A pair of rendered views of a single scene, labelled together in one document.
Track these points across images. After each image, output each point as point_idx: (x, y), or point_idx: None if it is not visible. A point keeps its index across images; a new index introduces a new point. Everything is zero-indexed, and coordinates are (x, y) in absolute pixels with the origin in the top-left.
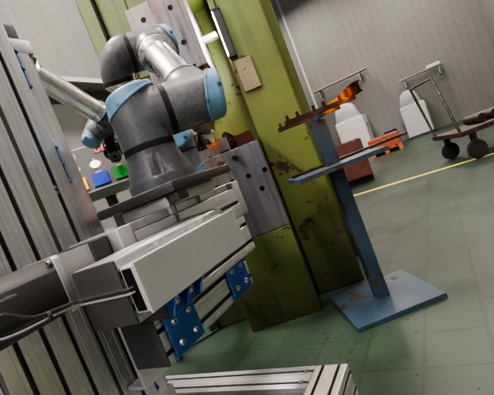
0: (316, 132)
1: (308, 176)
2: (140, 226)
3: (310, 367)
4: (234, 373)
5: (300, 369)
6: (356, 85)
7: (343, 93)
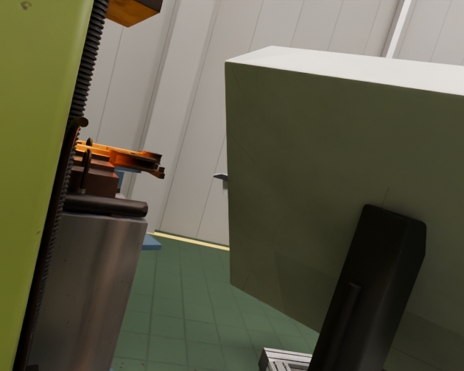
0: (121, 185)
1: (155, 240)
2: None
3: (272, 362)
4: None
5: (275, 367)
6: (160, 158)
7: (138, 154)
